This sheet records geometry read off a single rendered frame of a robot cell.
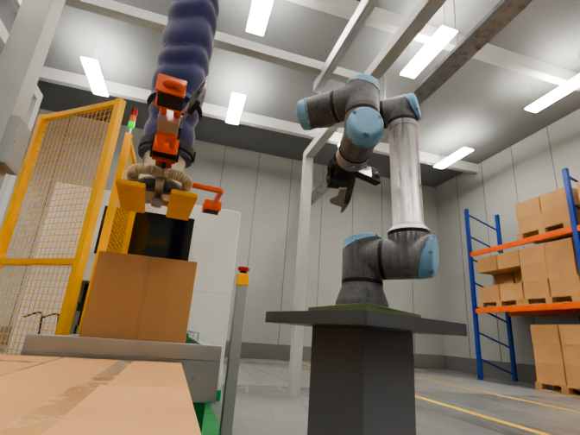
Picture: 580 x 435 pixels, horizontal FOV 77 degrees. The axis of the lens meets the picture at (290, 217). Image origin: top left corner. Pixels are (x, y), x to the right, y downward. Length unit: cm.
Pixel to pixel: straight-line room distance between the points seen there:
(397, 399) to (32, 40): 282
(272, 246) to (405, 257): 976
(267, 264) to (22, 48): 888
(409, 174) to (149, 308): 116
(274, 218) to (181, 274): 962
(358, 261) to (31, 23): 255
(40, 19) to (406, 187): 254
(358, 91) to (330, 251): 1062
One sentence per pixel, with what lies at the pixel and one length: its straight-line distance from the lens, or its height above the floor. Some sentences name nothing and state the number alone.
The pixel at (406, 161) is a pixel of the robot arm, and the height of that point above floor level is 131.
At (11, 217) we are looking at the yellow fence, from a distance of 309.
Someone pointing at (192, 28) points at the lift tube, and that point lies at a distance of 189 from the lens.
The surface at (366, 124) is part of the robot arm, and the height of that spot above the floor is 117.
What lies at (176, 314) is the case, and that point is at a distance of 164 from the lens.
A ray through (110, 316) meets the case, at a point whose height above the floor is 69.
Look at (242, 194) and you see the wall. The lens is 1123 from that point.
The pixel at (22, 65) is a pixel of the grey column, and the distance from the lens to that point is 290.
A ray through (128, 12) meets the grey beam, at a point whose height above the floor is 324.
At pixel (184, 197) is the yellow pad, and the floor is 114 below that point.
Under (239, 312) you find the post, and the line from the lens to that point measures 216.
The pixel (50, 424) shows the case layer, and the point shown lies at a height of 54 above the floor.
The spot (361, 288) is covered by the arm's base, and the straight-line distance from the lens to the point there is 130.
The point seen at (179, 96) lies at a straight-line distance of 104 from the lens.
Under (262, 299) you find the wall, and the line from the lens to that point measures 1068.
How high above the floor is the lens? 67
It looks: 18 degrees up
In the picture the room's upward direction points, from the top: 4 degrees clockwise
